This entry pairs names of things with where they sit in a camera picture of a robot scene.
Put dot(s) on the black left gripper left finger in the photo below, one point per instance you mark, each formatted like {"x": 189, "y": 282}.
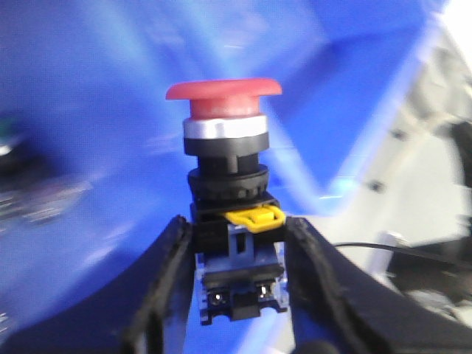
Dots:
{"x": 144, "y": 310}

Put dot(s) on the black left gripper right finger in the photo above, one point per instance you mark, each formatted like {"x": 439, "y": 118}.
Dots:
{"x": 338, "y": 308}

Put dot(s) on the red mushroom push button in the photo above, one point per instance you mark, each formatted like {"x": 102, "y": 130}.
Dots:
{"x": 238, "y": 226}

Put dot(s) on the blue plastic crate left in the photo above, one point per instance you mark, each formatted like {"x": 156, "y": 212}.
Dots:
{"x": 83, "y": 86}

